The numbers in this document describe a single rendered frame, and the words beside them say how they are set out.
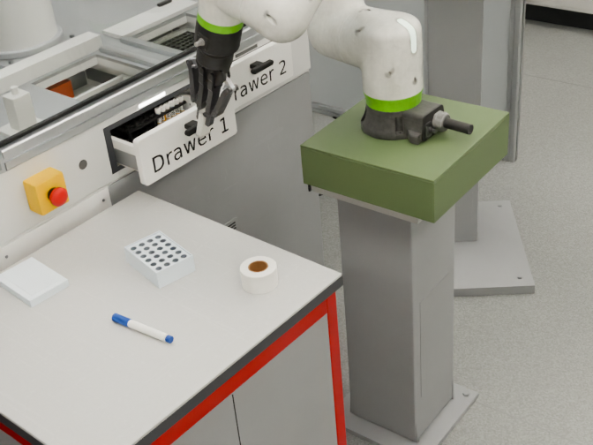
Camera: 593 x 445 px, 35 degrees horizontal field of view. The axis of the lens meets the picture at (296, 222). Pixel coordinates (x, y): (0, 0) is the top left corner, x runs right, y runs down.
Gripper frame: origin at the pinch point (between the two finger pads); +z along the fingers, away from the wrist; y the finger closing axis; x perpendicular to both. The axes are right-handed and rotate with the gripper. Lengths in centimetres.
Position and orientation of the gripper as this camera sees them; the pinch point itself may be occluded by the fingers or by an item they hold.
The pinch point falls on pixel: (204, 122)
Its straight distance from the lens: 205.2
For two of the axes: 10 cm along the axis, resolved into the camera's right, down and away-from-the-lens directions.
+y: 7.5, 5.6, -3.5
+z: -1.9, 6.9, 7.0
